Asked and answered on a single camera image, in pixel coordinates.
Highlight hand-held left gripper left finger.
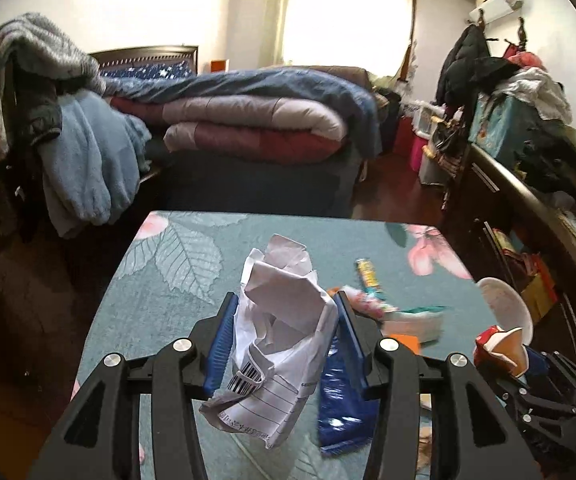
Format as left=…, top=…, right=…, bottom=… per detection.
left=28, top=291, right=241, bottom=480

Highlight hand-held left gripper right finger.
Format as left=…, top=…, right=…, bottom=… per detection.
left=332, top=291, right=544, bottom=480

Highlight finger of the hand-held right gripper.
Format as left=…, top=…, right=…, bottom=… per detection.
left=525, top=347, right=576, bottom=401
left=478, top=367, right=576, bottom=423

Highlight red white carton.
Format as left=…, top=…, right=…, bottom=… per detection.
left=474, top=325, right=529, bottom=378

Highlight wet wipes packet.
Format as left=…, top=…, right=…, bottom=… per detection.
left=383, top=305, right=446, bottom=343

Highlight white paper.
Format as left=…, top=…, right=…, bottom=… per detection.
left=199, top=234, right=340, bottom=450

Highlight white plastic bin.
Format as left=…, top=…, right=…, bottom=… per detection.
left=477, top=277, right=535, bottom=346

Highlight pink plastic wrapper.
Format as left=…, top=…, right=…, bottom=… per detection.
left=340, top=285, right=399, bottom=318

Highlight yellow green candy wrapper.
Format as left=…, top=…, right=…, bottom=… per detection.
left=354, top=258, right=383, bottom=293

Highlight blue snack packet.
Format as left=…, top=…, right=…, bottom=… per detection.
left=316, top=332, right=381, bottom=456

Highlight teal floral tablecloth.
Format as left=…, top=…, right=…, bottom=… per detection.
left=70, top=210, right=499, bottom=480

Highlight row of books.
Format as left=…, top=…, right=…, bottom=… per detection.
left=490, top=230, right=559, bottom=321

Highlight dark wooden cabinet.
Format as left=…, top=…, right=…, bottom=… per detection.
left=443, top=142, right=576, bottom=361

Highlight pink storage bin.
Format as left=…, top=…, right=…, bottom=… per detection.
left=408, top=137, right=429, bottom=171

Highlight red storage box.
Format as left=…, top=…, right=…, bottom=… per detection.
left=393, top=116, right=416, bottom=156

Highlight stack of dark folded clothes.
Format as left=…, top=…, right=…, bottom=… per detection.
left=515, top=115, right=576, bottom=201

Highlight hanging handbags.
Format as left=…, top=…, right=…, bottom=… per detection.
left=428, top=110, right=469, bottom=176

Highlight black suitcase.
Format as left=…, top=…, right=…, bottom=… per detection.
left=375, top=87, right=401, bottom=153

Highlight folded pink red quilt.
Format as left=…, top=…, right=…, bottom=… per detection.
left=110, top=95, right=346, bottom=163

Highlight white plastic container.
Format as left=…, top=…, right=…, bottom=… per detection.
left=414, top=102, right=444, bottom=138

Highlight light blue fleece robe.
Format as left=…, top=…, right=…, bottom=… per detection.
left=43, top=89, right=153, bottom=238

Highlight teal storage box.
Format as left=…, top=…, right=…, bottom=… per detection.
left=470, top=92, right=544, bottom=161

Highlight brown blanket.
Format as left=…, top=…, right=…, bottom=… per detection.
left=313, top=65, right=374, bottom=91

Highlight pile of white clothes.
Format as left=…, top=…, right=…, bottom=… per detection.
left=498, top=67, right=574, bottom=121

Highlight black hanging coat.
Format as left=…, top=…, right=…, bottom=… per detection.
left=435, top=22, right=491, bottom=111

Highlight blue star print pillow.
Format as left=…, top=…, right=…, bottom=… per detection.
left=99, top=60, right=194, bottom=81

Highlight dark jacket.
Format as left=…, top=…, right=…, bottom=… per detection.
left=10, top=60, right=64, bottom=151

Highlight dark wooden headboard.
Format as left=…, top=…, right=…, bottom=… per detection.
left=88, top=44, right=200, bottom=78

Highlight white window curtain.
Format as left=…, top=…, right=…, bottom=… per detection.
left=280, top=0, right=416, bottom=81

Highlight pink red cap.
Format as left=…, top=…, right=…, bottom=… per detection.
left=503, top=42, right=544, bottom=68

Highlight grey fluffy blanket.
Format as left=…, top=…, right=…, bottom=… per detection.
left=0, top=12, right=106, bottom=161

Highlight white air conditioner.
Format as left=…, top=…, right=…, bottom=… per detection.
left=469, top=0, right=523, bottom=23

